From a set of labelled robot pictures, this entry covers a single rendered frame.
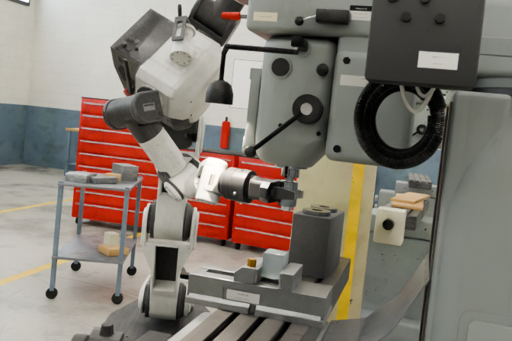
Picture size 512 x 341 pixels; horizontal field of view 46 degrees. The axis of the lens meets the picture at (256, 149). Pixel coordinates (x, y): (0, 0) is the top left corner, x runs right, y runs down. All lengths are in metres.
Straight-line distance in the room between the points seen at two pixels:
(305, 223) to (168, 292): 0.69
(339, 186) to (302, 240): 1.41
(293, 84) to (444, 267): 0.54
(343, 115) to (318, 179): 1.90
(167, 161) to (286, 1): 0.67
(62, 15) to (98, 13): 0.80
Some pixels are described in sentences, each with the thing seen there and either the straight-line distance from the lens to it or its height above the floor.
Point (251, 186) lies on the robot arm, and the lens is 1.56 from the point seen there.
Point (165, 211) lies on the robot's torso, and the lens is 2.19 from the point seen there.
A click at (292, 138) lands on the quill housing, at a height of 1.38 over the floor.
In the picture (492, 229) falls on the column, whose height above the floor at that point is 1.24.
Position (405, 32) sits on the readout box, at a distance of 1.16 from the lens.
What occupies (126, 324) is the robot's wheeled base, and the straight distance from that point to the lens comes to 2.50.
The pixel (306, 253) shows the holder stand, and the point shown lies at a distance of 1.90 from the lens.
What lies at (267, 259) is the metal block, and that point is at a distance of 1.50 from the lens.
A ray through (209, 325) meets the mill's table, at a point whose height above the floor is 0.95.
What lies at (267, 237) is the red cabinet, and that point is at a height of 0.21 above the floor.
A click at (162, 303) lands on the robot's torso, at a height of 0.69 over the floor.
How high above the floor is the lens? 1.42
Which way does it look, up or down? 3 degrees down
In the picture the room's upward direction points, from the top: 6 degrees clockwise
